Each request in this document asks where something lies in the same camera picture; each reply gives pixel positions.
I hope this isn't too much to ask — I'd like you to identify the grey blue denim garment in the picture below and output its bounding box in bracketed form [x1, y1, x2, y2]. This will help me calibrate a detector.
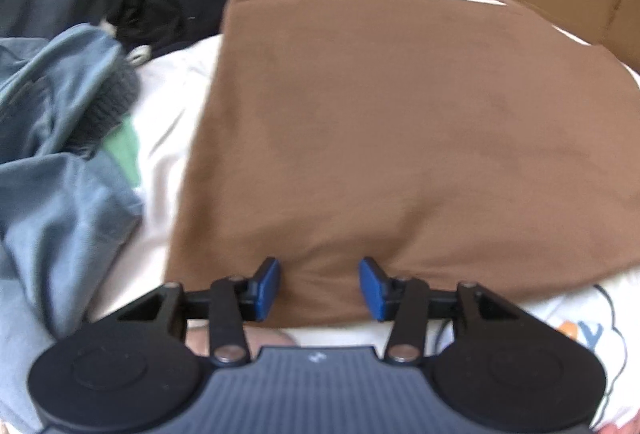
[1, 24, 142, 433]

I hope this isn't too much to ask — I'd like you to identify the brown printed t-shirt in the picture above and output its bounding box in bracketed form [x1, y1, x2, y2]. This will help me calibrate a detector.
[166, 0, 639, 328]

